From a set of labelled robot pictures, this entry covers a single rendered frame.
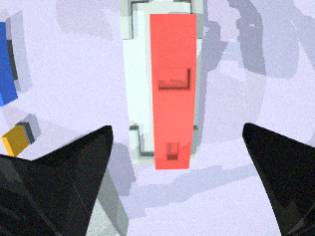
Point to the yellow rectangular block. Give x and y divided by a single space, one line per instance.
15 140

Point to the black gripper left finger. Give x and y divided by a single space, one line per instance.
64 184

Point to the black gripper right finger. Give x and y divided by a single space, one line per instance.
287 170

